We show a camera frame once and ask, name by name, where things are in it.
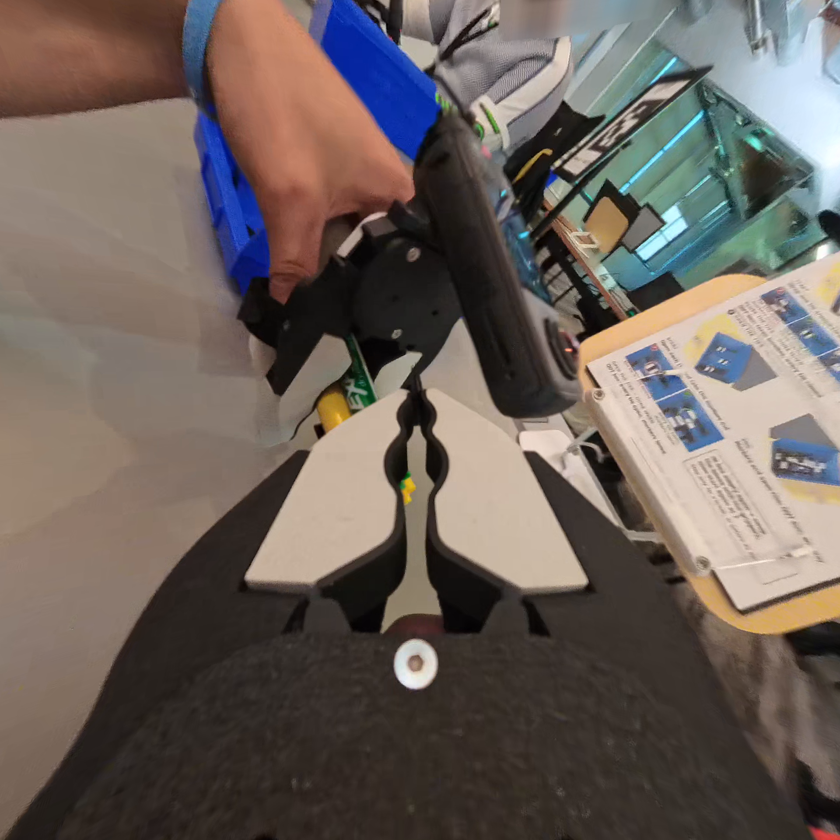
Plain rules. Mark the white desk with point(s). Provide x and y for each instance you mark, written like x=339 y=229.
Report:
x=98 y=328

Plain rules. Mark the laminated instruction sheet board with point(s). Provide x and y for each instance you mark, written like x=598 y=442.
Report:
x=722 y=459

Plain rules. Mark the green marker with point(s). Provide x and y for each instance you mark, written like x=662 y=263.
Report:
x=361 y=384

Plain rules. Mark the blue wristband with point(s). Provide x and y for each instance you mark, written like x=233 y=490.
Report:
x=197 y=52

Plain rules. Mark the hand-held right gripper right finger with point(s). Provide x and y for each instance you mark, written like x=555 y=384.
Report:
x=505 y=518

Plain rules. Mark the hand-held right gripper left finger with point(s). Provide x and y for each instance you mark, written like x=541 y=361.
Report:
x=328 y=512

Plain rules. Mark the round light wooden table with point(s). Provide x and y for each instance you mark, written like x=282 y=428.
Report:
x=630 y=328

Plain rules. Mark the grey square panel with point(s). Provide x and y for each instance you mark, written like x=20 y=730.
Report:
x=646 y=226

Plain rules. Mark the blue plastic bin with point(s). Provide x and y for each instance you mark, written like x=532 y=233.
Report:
x=374 y=72

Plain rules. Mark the brown wooden table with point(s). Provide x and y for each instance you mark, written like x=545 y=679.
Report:
x=594 y=275

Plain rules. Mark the person's left hand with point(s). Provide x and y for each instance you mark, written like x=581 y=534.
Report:
x=295 y=131

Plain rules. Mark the tan square panel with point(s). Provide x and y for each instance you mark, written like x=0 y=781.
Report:
x=607 y=223

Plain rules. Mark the person's left forearm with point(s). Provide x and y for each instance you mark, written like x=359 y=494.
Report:
x=85 y=52

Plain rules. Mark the black bag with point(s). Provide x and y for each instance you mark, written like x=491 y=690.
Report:
x=558 y=138

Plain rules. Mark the black white printed tag board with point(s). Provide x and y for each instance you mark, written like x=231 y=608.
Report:
x=630 y=124

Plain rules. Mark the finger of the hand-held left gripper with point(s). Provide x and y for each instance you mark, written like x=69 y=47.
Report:
x=315 y=380
x=401 y=373

